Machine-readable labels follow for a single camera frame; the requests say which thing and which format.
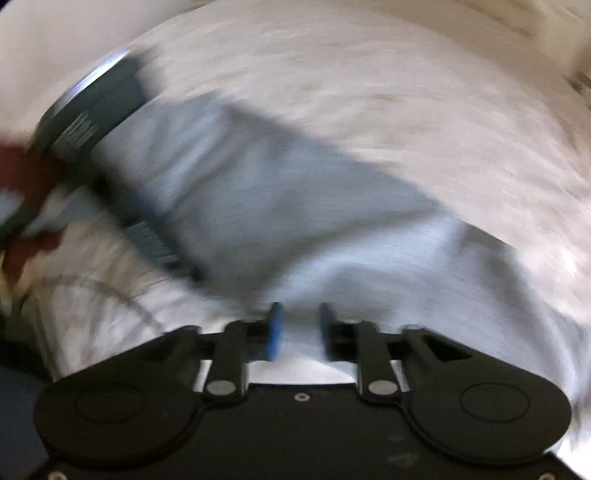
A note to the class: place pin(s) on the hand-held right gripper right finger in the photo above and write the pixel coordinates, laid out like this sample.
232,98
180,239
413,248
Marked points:
326,330

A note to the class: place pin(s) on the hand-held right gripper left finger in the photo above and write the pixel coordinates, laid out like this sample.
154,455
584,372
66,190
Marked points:
275,330

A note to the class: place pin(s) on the grey pants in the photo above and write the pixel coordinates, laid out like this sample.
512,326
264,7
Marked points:
277,184

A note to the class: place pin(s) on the person's left hand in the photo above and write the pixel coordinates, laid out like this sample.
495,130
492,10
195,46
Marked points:
32,170

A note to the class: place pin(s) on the cream floral duvet bed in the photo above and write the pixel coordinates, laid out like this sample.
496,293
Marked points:
392,69

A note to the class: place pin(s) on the dark cloth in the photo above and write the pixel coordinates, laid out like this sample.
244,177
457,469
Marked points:
16,406

